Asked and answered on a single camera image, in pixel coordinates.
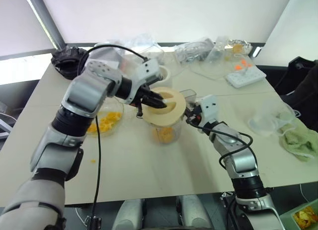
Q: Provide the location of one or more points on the green plastic bin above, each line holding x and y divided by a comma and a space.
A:
285, 216

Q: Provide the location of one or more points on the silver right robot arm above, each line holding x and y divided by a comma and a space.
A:
238, 158

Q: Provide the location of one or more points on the dark grey window frame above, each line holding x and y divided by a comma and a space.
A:
47, 23

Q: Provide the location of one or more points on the clear bag with dark parts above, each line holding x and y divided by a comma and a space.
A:
204, 50

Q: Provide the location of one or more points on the crumpled silver foil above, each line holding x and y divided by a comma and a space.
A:
242, 45

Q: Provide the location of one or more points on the large crumpled clear bag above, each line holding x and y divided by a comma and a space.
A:
146, 45

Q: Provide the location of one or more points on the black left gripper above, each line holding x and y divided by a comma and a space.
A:
142, 94

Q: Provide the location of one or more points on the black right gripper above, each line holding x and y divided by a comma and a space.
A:
195, 114

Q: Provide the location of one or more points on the small orange plastic pieces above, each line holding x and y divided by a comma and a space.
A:
242, 66

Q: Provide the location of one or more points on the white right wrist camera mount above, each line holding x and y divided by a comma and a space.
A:
210, 105

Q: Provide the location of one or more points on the silver rounded robot leg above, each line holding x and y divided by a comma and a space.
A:
195, 212
129, 215

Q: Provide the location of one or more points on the white round container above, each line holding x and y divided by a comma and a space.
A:
167, 77

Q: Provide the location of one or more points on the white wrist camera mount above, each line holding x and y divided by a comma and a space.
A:
210, 105
147, 69

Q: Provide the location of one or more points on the clear plastic blender jug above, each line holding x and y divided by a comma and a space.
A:
178, 130

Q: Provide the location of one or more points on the light green towel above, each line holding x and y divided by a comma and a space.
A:
300, 140

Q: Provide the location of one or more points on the black padded chair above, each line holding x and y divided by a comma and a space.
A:
305, 91

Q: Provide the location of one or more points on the white power strip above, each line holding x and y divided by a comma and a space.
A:
246, 79

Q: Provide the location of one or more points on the clear bag with metal parts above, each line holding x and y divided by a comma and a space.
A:
183, 53

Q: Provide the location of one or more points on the black crumpled bag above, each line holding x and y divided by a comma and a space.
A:
67, 58

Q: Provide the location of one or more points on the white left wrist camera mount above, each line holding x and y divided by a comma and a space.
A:
147, 69

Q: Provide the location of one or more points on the crumpled thin clear bag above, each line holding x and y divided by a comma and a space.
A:
263, 120

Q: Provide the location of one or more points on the cream round blender lid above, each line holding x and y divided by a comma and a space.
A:
174, 100

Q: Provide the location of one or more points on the orange peel scraps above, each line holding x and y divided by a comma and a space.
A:
304, 216

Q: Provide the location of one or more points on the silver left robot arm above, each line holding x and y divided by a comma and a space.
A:
82, 96

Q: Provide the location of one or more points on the clear glass bowl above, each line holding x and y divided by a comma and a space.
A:
117, 106

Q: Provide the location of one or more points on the grey metal stand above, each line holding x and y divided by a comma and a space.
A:
6, 124

